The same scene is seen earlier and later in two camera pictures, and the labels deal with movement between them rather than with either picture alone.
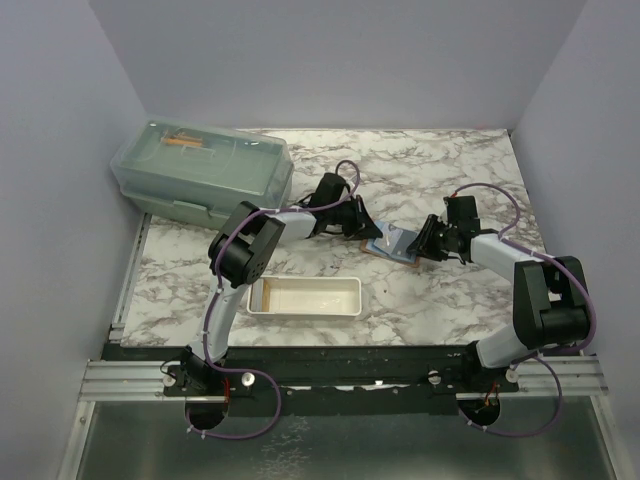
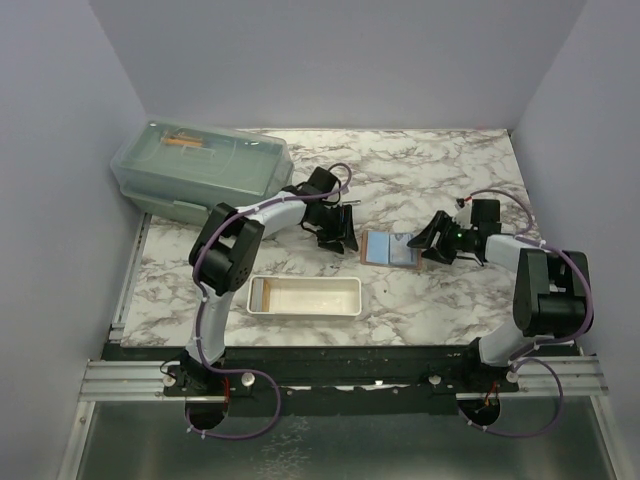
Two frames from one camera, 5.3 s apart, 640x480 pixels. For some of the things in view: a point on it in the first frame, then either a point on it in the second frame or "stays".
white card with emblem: [391, 236] -> [399, 251]
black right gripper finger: [419, 245] stays
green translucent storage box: [199, 174] stays
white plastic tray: [333, 296] stays
